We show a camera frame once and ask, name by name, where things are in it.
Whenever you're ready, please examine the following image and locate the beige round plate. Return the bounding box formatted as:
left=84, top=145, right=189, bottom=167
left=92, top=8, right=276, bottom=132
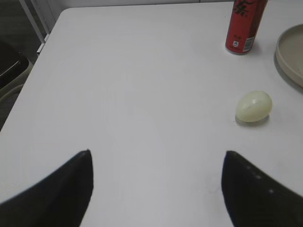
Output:
left=276, top=24, right=303, bottom=87

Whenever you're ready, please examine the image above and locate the red drink can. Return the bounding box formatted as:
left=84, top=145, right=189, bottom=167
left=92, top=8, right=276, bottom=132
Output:
left=225, top=0, right=268, bottom=54

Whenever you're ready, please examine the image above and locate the dark chair beside table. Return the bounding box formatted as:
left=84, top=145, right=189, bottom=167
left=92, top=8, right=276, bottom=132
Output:
left=0, top=41, right=33, bottom=102

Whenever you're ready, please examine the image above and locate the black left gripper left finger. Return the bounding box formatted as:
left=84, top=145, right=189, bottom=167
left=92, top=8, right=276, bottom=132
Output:
left=0, top=150, right=94, bottom=227

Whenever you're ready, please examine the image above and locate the pale white egg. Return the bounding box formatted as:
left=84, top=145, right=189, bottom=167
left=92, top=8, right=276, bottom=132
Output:
left=235, top=91, right=273, bottom=122

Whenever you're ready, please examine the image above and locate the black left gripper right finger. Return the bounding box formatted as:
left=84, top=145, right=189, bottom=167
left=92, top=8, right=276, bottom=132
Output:
left=221, top=151, right=303, bottom=227

